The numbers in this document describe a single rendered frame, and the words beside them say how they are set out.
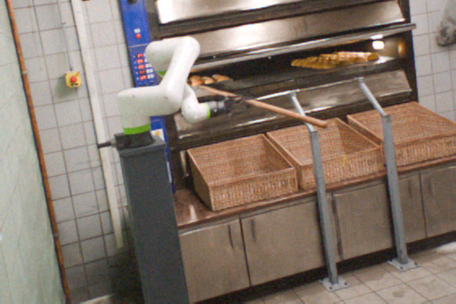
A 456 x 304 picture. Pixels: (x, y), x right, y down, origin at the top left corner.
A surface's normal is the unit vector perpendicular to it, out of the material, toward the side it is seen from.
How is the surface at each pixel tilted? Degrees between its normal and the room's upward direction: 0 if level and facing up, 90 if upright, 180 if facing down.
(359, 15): 68
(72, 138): 90
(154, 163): 90
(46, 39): 90
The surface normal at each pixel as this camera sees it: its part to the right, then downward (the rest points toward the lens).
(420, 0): 0.24, 0.09
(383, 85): 0.17, -0.25
